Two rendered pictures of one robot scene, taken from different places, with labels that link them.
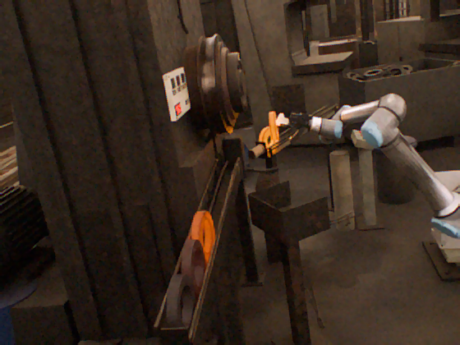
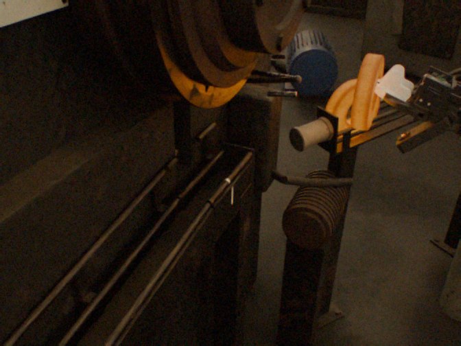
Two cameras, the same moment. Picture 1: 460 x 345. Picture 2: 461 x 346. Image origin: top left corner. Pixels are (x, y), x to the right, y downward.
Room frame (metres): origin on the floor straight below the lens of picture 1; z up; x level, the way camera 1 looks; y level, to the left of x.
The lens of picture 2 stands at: (1.48, -0.19, 1.22)
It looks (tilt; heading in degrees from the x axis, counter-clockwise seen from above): 32 degrees down; 13
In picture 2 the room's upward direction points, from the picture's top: 1 degrees clockwise
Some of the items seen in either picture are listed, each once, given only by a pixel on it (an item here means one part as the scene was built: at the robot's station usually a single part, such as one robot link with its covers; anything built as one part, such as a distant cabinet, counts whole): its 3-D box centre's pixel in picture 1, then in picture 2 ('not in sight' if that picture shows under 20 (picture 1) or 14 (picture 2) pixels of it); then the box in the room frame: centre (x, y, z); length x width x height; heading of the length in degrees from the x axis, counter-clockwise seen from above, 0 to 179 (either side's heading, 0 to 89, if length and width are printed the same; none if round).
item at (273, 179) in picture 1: (271, 215); (308, 265); (2.54, -0.17, 0.27); 0.22 x 0.13 x 0.53; 170
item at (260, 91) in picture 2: (235, 157); (253, 138); (2.47, -0.01, 0.68); 0.11 x 0.08 x 0.24; 80
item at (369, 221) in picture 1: (366, 179); not in sight; (2.78, -0.82, 0.31); 0.24 x 0.16 x 0.62; 170
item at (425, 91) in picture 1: (398, 104); not in sight; (4.43, -1.67, 0.39); 1.03 x 0.83 x 0.77; 95
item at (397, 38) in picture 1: (416, 62); not in sight; (5.96, -2.51, 0.55); 1.10 x 0.53 x 1.10; 10
